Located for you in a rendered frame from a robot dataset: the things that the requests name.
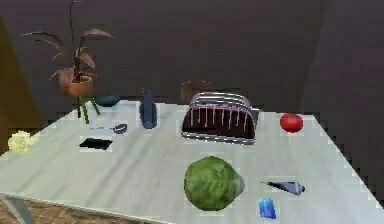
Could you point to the chrome toaster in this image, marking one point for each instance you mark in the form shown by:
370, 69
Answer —
220, 123

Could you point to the dark blue bottle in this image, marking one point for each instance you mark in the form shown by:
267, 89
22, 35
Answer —
148, 111

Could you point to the green lettuce head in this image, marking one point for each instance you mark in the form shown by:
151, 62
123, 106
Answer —
210, 184

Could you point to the blue grey spoon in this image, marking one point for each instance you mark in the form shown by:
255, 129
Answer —
117, 128

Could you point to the white marble table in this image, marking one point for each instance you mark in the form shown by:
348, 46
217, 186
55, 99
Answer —
133, 173

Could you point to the dark blue bowl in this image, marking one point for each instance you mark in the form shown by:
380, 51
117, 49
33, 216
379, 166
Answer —
108, 99

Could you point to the red tomato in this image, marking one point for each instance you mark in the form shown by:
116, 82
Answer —
291, 122

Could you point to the black flat phone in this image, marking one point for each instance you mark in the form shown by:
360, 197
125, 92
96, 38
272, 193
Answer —
96, 143

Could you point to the green plant stand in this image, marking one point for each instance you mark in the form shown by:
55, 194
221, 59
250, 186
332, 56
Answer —
85, 106

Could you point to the potted brown house plant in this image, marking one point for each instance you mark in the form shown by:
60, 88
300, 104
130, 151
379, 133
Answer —
78, 76

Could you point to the pale yellow crumpled ball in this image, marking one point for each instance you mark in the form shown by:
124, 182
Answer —
20, 142

